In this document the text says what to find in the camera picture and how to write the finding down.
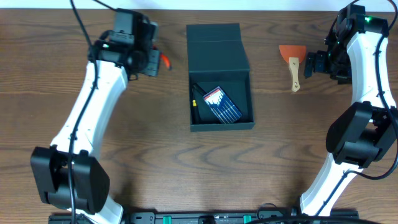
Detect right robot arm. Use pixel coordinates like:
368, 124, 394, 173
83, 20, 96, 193
300, 1, 397, 217

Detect black yellow screwdriver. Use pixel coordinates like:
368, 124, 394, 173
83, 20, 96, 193
192, 83, 206, 123

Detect red handled pliers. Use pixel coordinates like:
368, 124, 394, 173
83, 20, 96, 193
152, 45, 172, 70

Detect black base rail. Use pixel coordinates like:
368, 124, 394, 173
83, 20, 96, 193
48, 208, 359, 224

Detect blue drill bit case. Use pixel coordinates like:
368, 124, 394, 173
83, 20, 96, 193
203, 86, 242, 124

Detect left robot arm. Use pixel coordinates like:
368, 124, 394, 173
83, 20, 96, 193
30, 8, 160, 223

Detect black open gift box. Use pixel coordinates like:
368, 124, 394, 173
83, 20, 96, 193
187, 23, 255, 132

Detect orange scraper wooden handle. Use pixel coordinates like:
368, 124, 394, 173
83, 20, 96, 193
279, 45, 307, 93

